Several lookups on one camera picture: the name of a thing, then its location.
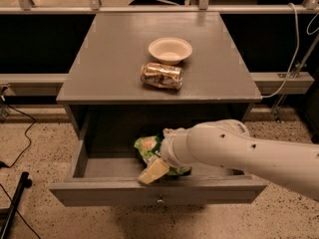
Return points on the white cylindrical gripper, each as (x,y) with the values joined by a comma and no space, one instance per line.
(166,148)

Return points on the green rice chip bag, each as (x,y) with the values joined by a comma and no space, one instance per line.
(149,148)

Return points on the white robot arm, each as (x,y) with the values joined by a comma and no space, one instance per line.
(227,143)

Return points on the round metal drawer knob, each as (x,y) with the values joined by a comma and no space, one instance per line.
(160,201)

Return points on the grey open top drawer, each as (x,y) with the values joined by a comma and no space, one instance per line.
(106,166)

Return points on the gold crushed soda can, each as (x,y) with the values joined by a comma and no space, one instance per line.
(162,76)

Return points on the grey wooden cabinet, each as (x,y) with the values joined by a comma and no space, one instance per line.
(105,78)

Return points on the white paper bowl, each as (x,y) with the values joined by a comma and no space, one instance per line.
(170,50)

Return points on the black stand leg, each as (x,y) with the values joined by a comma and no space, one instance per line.
(7,214)

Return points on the metal railing frame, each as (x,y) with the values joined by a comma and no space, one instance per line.
(159,4)

